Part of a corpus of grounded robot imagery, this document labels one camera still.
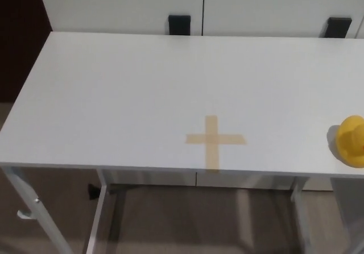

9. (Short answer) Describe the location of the yellow duck toy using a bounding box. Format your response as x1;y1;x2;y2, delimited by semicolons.
329;115;364;168

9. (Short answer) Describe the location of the white desk leg with hook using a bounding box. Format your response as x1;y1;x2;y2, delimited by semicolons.
0;165;75;254

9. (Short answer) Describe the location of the short beige tape strip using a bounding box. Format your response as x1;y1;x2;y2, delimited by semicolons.
185;133;248;146

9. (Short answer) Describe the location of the black partition foot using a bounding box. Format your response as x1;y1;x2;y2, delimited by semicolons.
87;183;101;201

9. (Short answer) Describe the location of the white partition panel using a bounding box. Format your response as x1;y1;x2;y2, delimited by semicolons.
202;0;364;40
36;0;205;37

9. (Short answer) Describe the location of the dark brown door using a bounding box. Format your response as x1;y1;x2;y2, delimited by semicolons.
0;0;53;103

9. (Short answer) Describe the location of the white hook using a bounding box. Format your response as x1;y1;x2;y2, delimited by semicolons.
16;209;37;220

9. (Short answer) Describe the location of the black partition bracket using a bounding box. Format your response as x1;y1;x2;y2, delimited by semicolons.
324;16;352;39
168;15;192;36

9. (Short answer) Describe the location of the grey metal support post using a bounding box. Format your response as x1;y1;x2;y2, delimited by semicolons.
109;184;127;254

